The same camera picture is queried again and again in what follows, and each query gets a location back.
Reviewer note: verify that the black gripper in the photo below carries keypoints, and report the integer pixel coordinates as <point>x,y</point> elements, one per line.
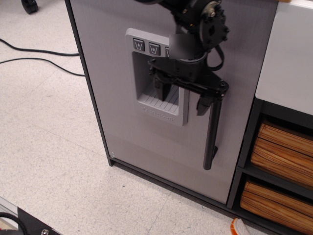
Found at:
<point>194,76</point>

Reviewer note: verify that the black bar door handle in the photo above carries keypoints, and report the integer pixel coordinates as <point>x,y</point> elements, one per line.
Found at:
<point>210,149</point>

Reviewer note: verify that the grey toy fridge door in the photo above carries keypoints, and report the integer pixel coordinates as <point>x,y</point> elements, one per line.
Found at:
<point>174,153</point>

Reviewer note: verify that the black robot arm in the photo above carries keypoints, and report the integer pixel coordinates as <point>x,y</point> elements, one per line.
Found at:
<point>202,24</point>

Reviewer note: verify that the dark grey fridge cabinet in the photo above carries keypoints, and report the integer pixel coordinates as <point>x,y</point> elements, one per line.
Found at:
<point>245,171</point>

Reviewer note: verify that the grey water dispenser panel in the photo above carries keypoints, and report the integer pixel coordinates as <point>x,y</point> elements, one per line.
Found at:
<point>142,47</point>

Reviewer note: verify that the white toy sink front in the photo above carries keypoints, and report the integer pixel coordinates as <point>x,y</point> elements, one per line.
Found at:
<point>286,76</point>

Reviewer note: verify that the upper wooden drawer bin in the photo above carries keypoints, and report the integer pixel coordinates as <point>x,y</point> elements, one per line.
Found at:
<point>285,152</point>

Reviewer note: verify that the wooden drawer bin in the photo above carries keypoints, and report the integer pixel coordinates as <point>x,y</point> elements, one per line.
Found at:
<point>285,152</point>
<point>279,207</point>

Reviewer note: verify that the orange white object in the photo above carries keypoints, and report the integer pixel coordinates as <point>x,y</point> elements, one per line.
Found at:
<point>237,227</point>

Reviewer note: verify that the lower wooden drawer bin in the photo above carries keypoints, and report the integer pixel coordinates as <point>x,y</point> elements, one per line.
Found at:
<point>279,207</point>

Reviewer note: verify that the black caster wheel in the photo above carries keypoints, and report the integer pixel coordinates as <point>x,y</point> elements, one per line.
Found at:
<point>30,6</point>

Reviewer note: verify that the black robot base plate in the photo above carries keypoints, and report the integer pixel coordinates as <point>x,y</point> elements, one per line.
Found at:
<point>33,225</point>

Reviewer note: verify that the aluminium rail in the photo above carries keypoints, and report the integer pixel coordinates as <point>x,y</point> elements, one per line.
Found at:
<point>8,207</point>

